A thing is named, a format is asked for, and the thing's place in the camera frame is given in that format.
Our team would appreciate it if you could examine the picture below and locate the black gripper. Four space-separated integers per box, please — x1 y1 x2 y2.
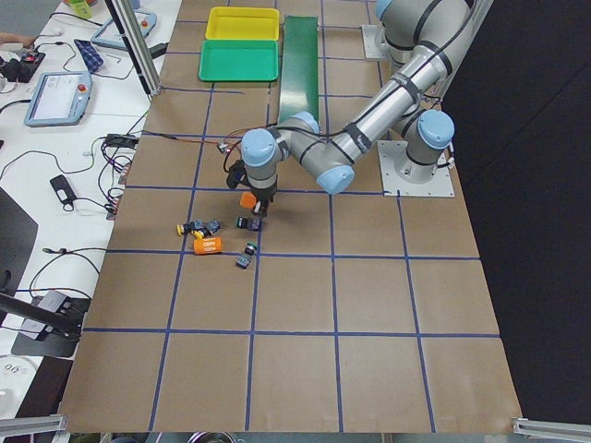
226 160 277 217

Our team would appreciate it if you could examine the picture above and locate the plain orange cylinder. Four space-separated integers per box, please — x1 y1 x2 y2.
239 191 258 210

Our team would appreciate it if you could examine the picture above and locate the green push button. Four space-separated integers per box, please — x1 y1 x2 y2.
235 217 261 232
235 242 259 269

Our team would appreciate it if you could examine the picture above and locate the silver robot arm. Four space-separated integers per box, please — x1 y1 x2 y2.
226 1 476 216

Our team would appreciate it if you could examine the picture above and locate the yellow push button near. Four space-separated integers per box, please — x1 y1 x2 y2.
192 219 221 239

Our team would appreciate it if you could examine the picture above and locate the yellow push button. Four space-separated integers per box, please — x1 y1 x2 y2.
176 220 204 236
192 219 221 239

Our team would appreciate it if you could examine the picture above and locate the orange printed cylinder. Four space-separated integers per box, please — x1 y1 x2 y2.
193 236 223 256

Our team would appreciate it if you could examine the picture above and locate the yellow push button far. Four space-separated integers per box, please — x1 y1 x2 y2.
176 220 204 236

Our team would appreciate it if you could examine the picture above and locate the green conveyor belt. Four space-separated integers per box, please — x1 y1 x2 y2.
278 15 319 122

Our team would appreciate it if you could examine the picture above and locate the black usb hub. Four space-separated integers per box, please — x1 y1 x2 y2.
103 134 139 150

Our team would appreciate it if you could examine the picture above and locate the green plastic tray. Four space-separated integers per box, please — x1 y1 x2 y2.
199 40 279 82

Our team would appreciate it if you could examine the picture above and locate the yellow plastic tray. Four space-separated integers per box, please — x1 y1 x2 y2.
205 6 280 41

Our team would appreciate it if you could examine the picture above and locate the black power adapter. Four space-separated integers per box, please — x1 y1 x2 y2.
49 174 78 205

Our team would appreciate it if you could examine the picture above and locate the blue checkered cloth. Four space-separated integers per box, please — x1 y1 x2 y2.
74 39 104 74

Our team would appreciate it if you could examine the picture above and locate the grey dock box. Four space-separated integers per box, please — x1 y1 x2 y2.
20 291 78 340

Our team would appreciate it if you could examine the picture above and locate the near teach pendant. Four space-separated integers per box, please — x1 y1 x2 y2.
24 71 93 127

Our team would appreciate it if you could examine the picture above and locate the teach pendant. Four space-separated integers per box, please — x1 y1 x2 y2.
90 7 158 52
24 71 93 127

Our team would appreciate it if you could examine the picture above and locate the far teach pendant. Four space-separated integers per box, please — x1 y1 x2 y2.
90 7 158 52

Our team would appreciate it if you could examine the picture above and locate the red black power cable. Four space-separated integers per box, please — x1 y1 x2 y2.
138 123 278 156

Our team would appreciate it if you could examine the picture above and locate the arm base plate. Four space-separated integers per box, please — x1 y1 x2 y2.
377 140 455 198
361 25 391 61

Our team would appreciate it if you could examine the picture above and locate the aluminium frame post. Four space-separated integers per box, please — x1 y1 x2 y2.
105 0 162 97

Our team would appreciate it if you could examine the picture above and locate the black camera stand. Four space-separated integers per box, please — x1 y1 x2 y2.
1 190 90 358

